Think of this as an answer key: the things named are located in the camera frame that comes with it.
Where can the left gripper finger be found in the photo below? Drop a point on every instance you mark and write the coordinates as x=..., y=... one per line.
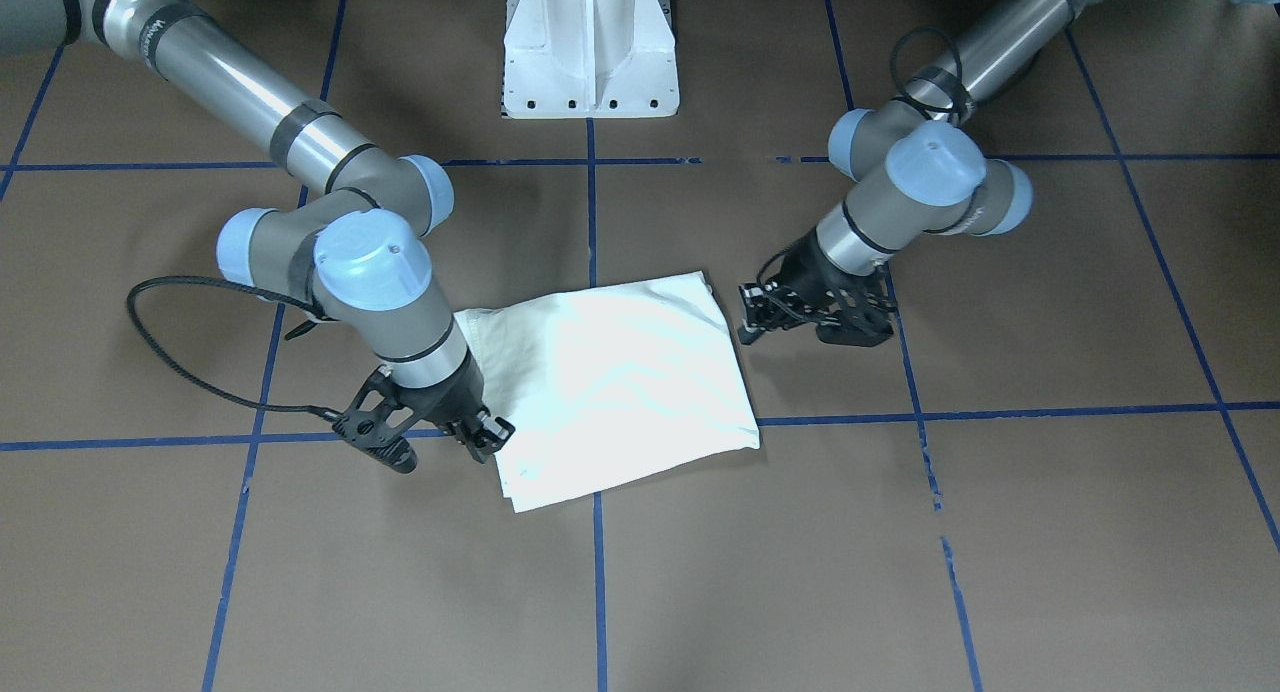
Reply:
x=751, y=330
x=755, y=300

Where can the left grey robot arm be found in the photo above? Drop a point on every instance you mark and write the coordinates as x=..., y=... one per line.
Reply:
x=914, y=172

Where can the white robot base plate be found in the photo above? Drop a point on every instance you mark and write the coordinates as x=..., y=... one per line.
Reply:
x=601, y=59

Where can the cream long-sleeve cat shirt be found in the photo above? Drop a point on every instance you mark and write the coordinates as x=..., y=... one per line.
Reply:
x=606, y=386

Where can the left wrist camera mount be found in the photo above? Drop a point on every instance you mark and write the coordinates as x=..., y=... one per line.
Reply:
x=861, y=316

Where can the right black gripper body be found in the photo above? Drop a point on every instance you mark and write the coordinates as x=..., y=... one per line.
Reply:
x=449, y=396

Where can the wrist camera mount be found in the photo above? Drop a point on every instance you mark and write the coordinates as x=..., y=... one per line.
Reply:
x=375, y=422
x=861, y=316

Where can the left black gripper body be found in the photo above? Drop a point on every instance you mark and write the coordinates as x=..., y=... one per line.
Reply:
x=814, y=278

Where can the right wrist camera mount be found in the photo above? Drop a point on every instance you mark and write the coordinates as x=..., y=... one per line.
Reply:
x=375, y=422

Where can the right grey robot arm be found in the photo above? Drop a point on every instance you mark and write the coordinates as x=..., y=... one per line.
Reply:
x=110, y=175

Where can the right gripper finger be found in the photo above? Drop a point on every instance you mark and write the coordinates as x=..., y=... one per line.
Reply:
x=499, y=428
x=478, y=443

